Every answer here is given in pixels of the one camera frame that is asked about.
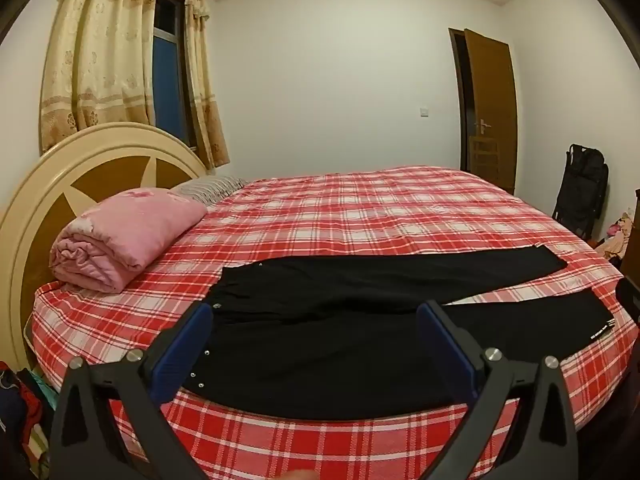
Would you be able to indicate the striped grey pillow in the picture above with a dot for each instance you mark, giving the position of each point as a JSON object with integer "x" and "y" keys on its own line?
{"x": 210, "y": 187}

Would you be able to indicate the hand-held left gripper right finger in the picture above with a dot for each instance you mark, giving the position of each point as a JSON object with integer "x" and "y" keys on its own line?
{"x": 442, "y": 342}

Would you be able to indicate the black bag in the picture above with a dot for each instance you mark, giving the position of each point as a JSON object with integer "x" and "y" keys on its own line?
{"x": 582, "y": 190}

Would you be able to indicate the cream and brown headboard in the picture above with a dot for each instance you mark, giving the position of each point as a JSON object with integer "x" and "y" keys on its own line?
{"x": 35, "y": 195}

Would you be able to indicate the folded pink blanket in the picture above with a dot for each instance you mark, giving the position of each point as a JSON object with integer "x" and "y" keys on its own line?
{"x": 125, "y": 230}

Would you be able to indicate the bed with red plaid sheet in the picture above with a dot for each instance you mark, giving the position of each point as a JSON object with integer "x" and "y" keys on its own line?
{"x": 350, "y": 210}

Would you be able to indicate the pile of pink beige clothes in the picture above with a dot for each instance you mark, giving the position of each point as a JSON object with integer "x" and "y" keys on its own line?
{"x": 620, "y": 240}

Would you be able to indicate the brown wooden door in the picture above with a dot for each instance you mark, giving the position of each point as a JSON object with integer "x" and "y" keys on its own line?
{"x": 492, "y": 85}

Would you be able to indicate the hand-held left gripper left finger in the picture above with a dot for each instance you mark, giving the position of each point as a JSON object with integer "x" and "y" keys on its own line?
{"x": 187, "y": 345}

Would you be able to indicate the black pants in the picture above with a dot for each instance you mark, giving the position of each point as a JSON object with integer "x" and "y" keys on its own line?
{"x": 325, "y": 320}

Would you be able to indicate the narrow beige floral curtain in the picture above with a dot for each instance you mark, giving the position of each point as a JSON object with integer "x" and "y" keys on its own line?
{"x": 202, "y": 85}

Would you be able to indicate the wide beige floral curtain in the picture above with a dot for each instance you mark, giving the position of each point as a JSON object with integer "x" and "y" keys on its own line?
{"x": 100, "y": 50}

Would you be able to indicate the pile of dark clothes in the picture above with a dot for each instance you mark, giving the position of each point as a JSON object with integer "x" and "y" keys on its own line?
{"x": 20, "y": 410}

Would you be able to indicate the dark framed window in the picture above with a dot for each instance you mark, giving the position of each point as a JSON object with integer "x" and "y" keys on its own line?
{"x": 167, "y": 80}

